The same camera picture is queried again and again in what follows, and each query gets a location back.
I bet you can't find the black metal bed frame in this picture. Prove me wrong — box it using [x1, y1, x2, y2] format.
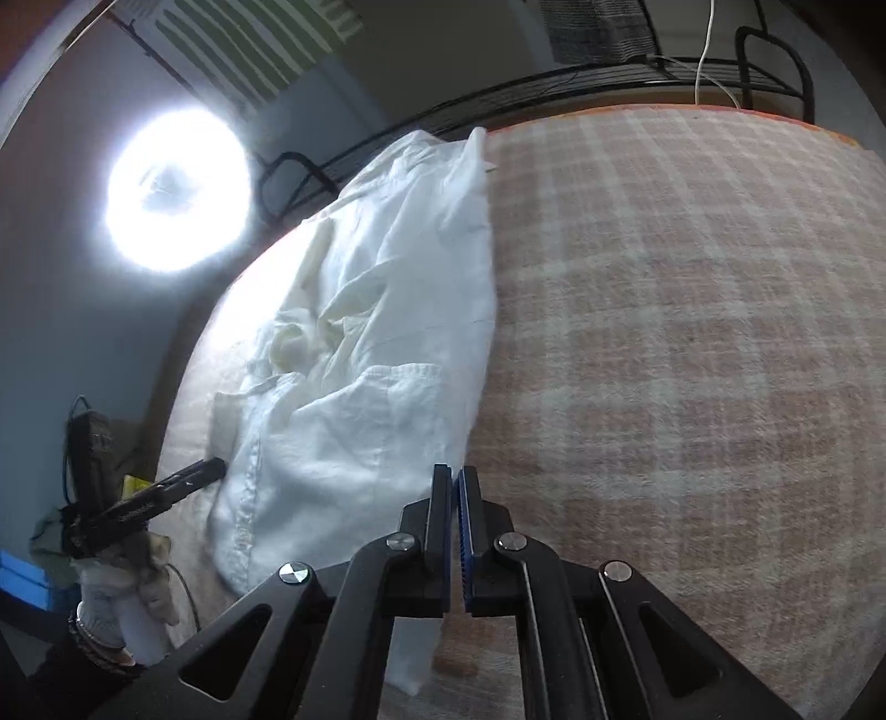
[253, 0, 818, 224]

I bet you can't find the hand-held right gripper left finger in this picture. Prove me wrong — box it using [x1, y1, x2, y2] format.
[90, 464, 454, 720]

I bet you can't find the green striped cloth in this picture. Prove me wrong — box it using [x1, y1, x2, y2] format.
[135, 0, 365, 113]

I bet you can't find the grey checked cloth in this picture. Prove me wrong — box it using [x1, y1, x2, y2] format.
[538, 0, 660, 66]

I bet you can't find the person's left hand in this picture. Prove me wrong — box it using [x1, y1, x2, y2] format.
[69, 529, 181, 648]

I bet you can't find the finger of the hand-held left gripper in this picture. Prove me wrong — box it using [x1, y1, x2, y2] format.
[159, 457, 228, 506]

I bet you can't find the plaid blanket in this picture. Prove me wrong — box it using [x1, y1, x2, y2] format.
[159, 104, 877, 720]

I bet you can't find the white shirt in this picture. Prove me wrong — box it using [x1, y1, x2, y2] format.
[208, 128, 501, 697]

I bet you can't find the blue box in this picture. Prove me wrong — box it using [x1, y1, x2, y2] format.
[0, 549, 58, 611]

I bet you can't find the white cable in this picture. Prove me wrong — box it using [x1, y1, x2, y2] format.
[694, 0, 741, 110]

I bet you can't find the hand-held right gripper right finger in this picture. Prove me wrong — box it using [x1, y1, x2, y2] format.
[455, 466, 804, 720]

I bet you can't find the person's left forearm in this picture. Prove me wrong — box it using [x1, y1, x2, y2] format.
[24, 602, 150, 720]

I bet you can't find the round ring light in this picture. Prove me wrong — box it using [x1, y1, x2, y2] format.
[104, 107, 251, 274]

